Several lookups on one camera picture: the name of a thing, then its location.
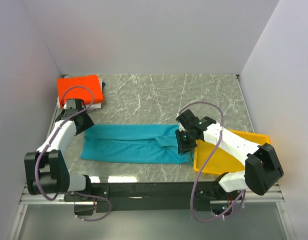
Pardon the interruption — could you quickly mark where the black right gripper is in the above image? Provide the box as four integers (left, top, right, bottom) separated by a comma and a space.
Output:
175, 127, 198, 154

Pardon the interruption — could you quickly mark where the teal t shirt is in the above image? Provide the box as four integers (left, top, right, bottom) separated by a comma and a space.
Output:
81, 124, 193, 166

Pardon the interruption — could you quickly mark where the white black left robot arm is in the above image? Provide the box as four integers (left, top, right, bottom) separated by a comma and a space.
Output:
24, 98, 94, 201

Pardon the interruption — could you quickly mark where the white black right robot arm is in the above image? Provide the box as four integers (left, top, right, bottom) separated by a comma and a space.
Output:
175, 109, 284, 200

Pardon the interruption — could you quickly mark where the folded white t shirt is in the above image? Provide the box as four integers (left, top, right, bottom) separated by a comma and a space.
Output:
57, 96, 102, 110

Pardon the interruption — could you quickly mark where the folded orange t shirt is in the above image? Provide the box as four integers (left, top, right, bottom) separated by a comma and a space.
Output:
56, 74, 104, 108

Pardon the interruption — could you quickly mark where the yellow plastic tray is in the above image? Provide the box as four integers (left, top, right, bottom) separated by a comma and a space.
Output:
193, 130, 270, 176

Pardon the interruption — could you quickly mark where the folded navy t shirt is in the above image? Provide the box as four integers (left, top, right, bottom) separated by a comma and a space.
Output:
100, 79, 106, 91

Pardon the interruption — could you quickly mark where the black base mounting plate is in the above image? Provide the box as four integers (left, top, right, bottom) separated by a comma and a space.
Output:
63, 182, 241, 213

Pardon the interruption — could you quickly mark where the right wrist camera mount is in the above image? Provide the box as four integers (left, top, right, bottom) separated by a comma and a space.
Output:
198, 116, 217, 129

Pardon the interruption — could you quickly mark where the aluminium frame rail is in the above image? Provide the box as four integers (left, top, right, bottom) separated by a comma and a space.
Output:
19, 183, 284, 205

